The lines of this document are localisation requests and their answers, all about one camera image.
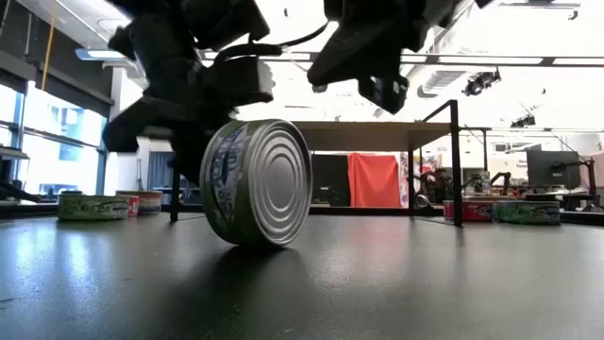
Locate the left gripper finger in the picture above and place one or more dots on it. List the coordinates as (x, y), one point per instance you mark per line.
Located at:
(189, 158)
(146, 120)

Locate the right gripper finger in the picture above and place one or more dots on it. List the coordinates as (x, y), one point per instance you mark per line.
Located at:
(363, 52)

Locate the pink label seafood can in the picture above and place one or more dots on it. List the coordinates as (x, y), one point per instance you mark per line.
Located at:
(151, 202)

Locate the green-blue label tuna can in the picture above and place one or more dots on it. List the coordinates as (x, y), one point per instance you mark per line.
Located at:
(278, 181)
(526, 212)

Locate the gold-lid green label can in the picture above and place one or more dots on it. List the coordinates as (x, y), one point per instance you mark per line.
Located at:
(92, 208)

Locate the wooden shelf with black legs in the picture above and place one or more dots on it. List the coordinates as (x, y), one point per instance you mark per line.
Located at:
(368, 137)

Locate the blue curtain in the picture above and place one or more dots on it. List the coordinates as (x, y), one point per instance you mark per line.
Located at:
(160, 170)

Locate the black ceiling spotlight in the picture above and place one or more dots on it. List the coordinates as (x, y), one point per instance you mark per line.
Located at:
(523, 121)
(320, 89)
(481, 82)

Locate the black window blind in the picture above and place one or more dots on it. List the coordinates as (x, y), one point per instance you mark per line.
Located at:
(71, 87)

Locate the long ceiling light strip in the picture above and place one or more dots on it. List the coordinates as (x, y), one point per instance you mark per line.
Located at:
(491, 60)

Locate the colourful patterned cloth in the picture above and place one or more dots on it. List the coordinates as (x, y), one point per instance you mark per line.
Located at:
(427, 163)

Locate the orange hanging cloth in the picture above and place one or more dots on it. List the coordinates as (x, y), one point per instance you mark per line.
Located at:
(375, 181)

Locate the black partition panel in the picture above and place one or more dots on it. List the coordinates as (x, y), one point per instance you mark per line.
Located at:
(330, 179)

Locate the black computer monitor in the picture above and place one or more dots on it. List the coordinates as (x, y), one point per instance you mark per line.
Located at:
(552, 170)

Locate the black table mat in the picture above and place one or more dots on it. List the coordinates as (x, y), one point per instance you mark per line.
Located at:
(424, 283)

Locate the pink hanging cloth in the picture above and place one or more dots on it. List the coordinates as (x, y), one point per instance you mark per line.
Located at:
(597, 170)

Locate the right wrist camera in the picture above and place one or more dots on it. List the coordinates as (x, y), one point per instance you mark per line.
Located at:
(384, 94)

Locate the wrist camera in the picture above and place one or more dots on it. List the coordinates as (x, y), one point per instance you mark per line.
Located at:
(238, 80)
(384, 94)

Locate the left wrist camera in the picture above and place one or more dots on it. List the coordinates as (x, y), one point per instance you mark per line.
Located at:
(238, 80)

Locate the silver ventilation duct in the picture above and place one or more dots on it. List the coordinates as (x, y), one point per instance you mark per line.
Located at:
(439, 82)

